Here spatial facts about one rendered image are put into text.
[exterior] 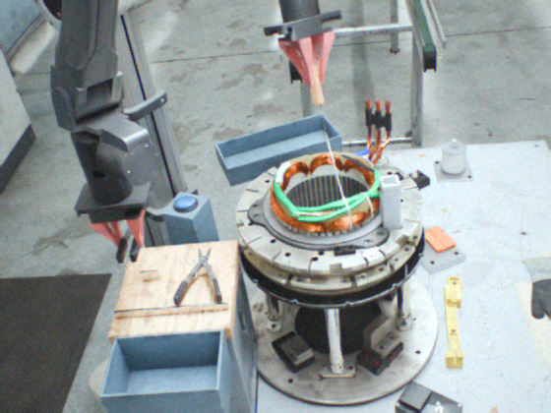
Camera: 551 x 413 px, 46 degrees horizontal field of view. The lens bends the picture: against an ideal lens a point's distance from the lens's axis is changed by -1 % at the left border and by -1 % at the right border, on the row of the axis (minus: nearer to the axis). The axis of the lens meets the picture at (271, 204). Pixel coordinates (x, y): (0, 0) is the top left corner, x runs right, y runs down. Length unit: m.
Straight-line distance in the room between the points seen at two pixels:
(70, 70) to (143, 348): 0.45
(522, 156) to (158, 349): 1.12
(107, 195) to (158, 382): 0.32
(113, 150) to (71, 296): 1.95
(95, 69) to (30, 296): 2.09
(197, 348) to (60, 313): 1.71
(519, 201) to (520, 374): 0.51
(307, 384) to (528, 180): 0.80
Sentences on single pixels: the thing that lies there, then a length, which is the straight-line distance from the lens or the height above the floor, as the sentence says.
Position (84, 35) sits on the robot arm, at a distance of 0.78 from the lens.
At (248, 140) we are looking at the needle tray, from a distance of 1.40.
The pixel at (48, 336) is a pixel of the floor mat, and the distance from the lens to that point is 2.63.
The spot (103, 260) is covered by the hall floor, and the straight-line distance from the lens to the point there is 2.87.
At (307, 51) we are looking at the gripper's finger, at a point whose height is 1.39.
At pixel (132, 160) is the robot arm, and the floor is 1.37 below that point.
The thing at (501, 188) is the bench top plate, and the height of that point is 0.78.
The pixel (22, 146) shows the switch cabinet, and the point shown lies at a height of 0.06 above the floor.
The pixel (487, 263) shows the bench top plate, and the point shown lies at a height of 0.78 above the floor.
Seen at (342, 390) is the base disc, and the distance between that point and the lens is 1.21.
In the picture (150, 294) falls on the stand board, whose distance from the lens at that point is 1.07.
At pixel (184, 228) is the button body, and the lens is 1.27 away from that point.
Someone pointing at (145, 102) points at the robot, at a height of 1.18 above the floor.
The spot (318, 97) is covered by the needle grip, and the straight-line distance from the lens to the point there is 0.99.
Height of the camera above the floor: 1.79
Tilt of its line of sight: 38 degrees down
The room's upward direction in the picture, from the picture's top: 9 degrees counter-clockwise
